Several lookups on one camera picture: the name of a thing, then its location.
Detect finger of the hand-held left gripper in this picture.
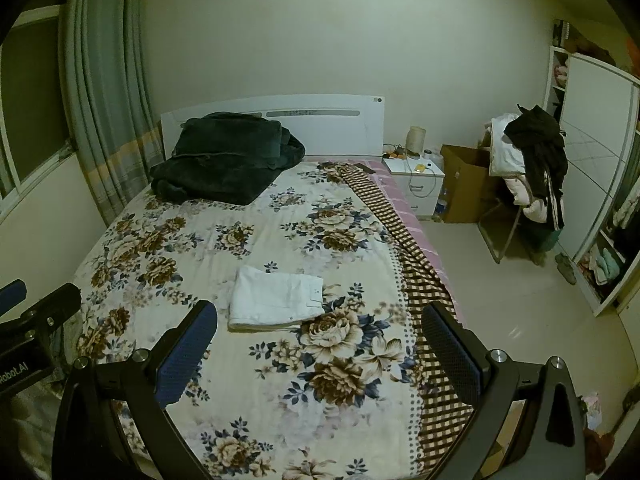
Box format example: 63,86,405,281
0,280,27,319
10,283,82,341

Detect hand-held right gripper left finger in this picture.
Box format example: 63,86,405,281
51,300,219,480

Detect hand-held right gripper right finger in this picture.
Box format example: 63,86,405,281
421,301,587,480

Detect white pants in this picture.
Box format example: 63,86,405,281
228,265,326,332

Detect folding chair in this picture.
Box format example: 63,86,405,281
477,192,533,264

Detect grey slippers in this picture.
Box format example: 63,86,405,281
554,253,579,286

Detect pink cloth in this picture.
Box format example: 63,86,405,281
580,392,602,431

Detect pink striped mattress cover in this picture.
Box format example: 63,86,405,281
372,162,469,326

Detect white nightstand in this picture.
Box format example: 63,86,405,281
382,155,446,221

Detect brown cardboard box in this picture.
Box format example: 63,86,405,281
440,144,502,224

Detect bed with floral sheet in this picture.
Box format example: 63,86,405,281
72,160,476,480

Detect pink and white jacket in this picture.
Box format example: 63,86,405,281
505,174,552,224

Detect reddish brown cloth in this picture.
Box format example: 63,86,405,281
584,430,617,476

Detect folded clothes on shelf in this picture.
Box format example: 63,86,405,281
589,249,622,284

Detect dark green blanket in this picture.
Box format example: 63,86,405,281
150,111,307,206

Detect window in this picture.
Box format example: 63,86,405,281
0,4,77,201

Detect black garment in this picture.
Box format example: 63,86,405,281
503,105,570,232

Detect white garment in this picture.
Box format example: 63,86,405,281
487,115,527,177

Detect green striped curtain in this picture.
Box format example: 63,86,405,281
59,0,166,228

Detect white headboard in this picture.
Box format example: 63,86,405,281
160,94,386,161

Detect white wardrobe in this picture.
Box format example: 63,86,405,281
545,45,640,317

